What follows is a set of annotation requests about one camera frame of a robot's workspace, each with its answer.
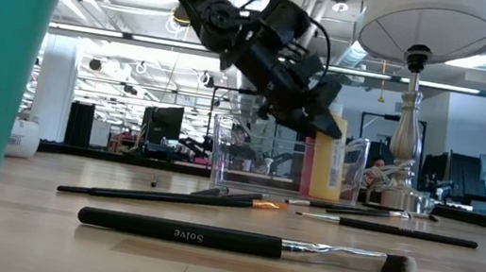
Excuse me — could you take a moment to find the black partition panel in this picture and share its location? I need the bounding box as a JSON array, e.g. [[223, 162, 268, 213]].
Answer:
[[418, 148, 482, 198]]

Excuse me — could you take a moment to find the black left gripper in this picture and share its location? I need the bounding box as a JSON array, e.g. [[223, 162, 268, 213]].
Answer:
[[210, 32, 356, 143]]

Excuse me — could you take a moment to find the clear plastic bin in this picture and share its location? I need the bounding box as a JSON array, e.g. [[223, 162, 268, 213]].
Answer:
[[204, 112, 374, 209]]

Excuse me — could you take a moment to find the black background monitor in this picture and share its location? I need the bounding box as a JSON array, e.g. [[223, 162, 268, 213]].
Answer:
[[138, 101, 187, 150]]

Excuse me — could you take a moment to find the yellow paint bottle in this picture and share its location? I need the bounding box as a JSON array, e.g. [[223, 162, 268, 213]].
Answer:
[[307, 99, 354, 204]]

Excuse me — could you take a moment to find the black background cabinet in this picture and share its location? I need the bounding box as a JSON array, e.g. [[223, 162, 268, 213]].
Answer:
[[61, 99, 98, 150]]

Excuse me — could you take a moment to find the black brush orange ferrule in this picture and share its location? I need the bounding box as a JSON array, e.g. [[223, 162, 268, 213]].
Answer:
[[55, 170, 290, 225]]

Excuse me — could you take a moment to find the black Solve print brush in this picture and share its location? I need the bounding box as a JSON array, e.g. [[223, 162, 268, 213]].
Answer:
[[74, 204, 421, 272]]

